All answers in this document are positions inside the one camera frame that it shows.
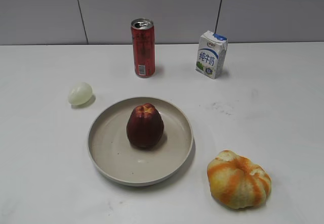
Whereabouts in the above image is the red soda can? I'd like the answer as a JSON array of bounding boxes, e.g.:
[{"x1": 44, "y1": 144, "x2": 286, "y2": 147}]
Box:
[{"x1": 131, "y1": 18, "x2": 155, "y2": 78}]

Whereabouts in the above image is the white egg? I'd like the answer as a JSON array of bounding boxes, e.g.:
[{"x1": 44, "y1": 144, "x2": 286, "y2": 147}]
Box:
[{"x1": 68, "y1": 82, "x2": 93, "y2": 106}]

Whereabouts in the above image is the beige round plate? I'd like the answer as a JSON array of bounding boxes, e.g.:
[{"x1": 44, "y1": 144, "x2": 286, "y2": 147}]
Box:
[{"x1": 87, "y1": 97, "x2": 194, "y2": 186}]

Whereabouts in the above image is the peeled orange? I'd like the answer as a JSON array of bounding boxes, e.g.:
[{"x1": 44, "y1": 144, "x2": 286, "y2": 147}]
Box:
[{"x1": 207, "y1": 150, "x2": 271, "y2": 209}]

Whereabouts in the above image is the white milk carton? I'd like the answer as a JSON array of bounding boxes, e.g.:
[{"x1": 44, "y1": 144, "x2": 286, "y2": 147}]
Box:
[{"x1": 195, "y1": 30, "x2": 228, "y2": 79}]

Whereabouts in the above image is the dark red apple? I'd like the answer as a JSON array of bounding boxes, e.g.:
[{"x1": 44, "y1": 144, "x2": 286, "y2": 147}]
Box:
[{"x1": 126, "y1": 103, "x2": 164, "y2": 148}]

